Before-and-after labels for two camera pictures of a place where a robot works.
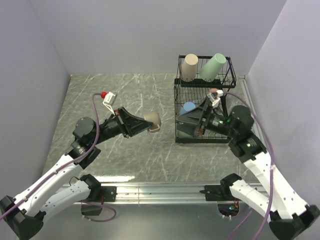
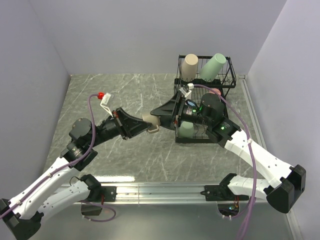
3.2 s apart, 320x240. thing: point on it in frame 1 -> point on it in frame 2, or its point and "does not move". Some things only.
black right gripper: [192, 118] -> [167, 110]
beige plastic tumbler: [189, 67] does not move
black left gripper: [129, 124] does not move
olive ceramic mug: [154, 117] does not move
